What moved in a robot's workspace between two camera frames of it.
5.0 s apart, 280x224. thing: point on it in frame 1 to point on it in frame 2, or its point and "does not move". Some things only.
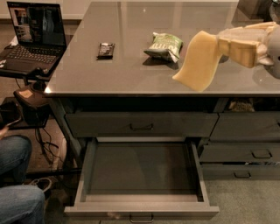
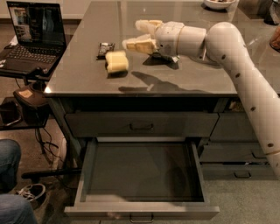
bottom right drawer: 241,171 does not move
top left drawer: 142,124 does not move
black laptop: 40,36 does not move
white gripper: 274,49 to 168,37
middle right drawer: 239,153 does not move
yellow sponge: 201,61 to 116,61
